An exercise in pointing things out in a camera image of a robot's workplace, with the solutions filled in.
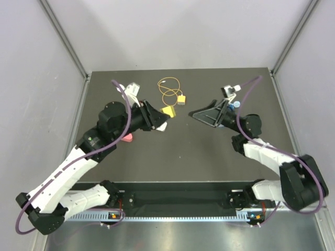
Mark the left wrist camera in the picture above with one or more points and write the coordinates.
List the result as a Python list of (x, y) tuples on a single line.
[(130, 93)]

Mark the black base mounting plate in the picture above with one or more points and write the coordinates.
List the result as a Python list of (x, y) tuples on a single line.
[(225, 199)]

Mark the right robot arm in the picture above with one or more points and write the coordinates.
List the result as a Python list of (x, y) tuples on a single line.
[(300, 182)]

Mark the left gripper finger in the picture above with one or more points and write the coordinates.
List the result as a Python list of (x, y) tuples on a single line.
[(156, 117), (162, 126)]

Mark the slotted cable duct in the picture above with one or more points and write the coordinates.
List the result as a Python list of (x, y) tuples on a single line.
[(113, 216)]

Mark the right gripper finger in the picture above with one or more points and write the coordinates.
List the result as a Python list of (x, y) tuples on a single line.
[(207, 121), (212, 110)]

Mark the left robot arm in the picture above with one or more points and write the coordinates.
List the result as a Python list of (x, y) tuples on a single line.
[(48, 206)]

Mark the pink triangular power strip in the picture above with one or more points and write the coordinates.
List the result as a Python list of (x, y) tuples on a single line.
[(128, 138)]

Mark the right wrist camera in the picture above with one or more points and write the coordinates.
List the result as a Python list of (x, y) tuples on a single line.
[(229, 92)]

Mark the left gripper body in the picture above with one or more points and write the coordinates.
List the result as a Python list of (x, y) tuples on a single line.
[(145, 123)]

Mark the yellow cube plug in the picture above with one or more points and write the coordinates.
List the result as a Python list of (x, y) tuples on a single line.
[(169, 110)]

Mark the yellow charger with cable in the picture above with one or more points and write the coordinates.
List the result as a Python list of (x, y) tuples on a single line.
[(181, 100)]

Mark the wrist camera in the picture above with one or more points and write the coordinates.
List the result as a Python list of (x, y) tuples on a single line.
[(130, 93), (229, 92)]

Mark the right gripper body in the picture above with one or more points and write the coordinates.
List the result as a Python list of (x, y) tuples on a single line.
[(230, 120)]

